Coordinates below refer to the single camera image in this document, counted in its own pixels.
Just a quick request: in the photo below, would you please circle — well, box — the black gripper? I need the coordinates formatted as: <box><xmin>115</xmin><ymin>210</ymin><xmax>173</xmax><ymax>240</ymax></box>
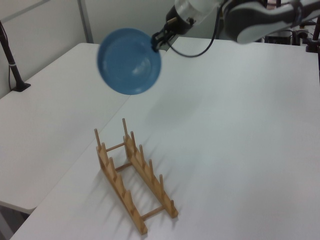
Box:
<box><xmin>150</xmin><ymin>5</ymin><xmax>197</xmax><ymax>53</ymax></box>

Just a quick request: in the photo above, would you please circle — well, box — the blue round plate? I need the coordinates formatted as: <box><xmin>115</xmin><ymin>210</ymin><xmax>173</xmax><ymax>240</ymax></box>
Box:
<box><xmin>96</xmin><ymin>27</ymin><xmax>164</xmax><ymax>96</ymax></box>

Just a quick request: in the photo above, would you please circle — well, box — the wooden plate rack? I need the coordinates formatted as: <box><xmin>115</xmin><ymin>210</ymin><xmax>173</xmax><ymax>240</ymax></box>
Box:
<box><xmin>93</xmin><ymin>117</ymin><xmax>180</xmax><ymax>236</ymax></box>

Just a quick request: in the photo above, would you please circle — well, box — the black electronics box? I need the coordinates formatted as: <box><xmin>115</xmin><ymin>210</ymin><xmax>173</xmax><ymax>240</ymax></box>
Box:
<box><xmin>264</xmin><ymin>30</ymin><xmax>294</xmax><ymax>45</ymax></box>

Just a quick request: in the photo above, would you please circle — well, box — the black pole with table clamp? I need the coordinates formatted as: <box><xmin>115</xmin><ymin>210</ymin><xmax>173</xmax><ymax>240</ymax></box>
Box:
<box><xmin>305</xmin><ymin>19</ymin><xmax>320</xmax><ymax>53</ymax></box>

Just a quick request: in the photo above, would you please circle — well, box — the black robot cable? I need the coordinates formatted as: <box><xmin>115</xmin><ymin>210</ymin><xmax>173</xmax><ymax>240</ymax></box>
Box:
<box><xmin>166</xmin><ymin>1</ymin><xmax>225</xmax><ymax>59</ymax></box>

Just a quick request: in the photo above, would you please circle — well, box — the grey metal partition post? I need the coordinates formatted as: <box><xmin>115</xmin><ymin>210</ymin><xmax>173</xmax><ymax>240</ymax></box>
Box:
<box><xmin>77</xmin><ymin>0</ymin><xmax>95</xmax><ymax>44</ymax></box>

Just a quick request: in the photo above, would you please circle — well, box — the black camera pole with base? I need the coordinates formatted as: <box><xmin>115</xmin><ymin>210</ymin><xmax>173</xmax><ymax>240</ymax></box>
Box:
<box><xmin>0</xmin><ymin>20</ymin><xmax>32</xmax><ymax>93</ymax></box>

